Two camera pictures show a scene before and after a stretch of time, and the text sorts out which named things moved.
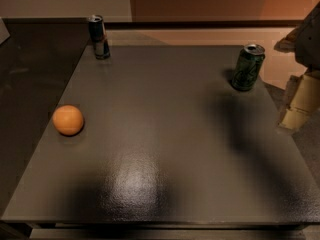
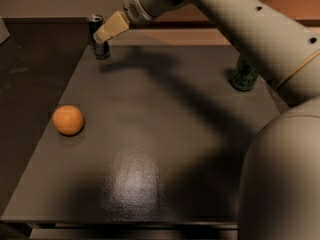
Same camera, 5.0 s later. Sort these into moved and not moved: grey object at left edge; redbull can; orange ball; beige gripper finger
Moved: beige gripper finger
Not moved: orange ball; grey object at left edge; redbull can
